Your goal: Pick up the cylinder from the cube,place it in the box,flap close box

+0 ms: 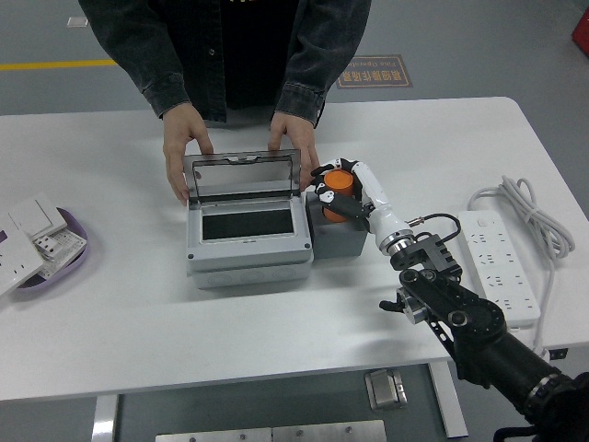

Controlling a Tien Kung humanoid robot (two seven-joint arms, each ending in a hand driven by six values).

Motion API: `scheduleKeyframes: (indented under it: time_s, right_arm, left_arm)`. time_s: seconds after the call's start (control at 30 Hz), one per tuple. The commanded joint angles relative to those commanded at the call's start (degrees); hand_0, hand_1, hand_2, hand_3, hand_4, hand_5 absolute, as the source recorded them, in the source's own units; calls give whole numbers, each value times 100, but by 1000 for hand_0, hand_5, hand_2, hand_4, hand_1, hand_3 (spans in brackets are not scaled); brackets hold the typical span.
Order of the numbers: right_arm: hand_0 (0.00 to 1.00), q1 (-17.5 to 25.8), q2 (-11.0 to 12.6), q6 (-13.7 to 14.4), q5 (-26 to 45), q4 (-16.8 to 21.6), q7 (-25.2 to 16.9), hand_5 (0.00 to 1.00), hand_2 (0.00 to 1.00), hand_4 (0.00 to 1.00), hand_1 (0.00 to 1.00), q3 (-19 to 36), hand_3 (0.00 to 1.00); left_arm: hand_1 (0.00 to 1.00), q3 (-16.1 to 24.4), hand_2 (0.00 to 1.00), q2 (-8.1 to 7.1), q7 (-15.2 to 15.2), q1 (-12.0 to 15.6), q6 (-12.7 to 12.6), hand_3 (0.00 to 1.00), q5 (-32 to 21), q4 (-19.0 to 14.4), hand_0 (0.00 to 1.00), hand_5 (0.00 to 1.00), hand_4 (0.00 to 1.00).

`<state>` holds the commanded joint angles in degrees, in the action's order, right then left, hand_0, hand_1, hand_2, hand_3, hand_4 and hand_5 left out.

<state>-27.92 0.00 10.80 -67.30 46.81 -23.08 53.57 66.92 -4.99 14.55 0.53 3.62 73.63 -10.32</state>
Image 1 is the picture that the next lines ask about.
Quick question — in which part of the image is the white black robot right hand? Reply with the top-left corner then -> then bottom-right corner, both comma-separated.
310,157 -> 408,247

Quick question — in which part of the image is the person's left hand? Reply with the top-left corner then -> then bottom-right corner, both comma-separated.
268,111 -> 321,191

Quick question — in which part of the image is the person's right hand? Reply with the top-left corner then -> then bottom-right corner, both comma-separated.
162,101 -> 215,207

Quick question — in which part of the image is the orange cylinder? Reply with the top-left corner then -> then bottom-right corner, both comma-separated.
321,169 -> 355,223

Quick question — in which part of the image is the grey enclosure box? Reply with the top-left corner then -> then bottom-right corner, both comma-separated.
182,147 -> 316,290

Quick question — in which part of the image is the dark grey cube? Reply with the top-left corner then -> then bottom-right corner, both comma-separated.
305,191 -> 369,260

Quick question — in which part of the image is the metal floor socket box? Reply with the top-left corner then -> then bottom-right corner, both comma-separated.
364,368 -> 410,411

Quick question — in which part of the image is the person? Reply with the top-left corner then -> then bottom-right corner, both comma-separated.
77,0 -> 373,125

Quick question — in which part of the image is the brown floor sign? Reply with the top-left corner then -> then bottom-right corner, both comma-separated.
337,54 -> 414,89

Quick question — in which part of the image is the yellow floor line tape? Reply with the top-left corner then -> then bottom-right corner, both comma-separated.
0,58 -> 117,73

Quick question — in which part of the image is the white perforated socket plate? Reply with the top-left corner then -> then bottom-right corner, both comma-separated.
39,228 -> 88,279

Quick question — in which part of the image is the small white socket module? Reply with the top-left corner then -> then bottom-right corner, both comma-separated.
29,232 -> 64,262

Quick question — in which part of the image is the purple tray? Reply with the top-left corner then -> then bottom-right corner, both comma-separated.
9,206 -> 90,302

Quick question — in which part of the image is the large white socket plate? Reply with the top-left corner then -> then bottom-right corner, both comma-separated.
0,214 -> 47,297

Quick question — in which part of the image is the white table leg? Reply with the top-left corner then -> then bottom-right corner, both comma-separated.
427,361 -> 469,438
90,394 -> 120,442

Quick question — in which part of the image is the red object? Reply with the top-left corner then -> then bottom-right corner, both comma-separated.
570,8 -> 589,50

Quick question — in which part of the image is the white switch plate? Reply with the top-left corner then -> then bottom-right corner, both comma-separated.
7,198 -> 69,240

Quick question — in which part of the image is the white power strip cord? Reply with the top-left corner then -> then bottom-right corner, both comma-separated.
468,174 -> 576,351

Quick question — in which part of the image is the bare metal base plate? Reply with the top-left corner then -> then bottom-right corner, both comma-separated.
155,425 -> 273,442
271,419 -> 387,442

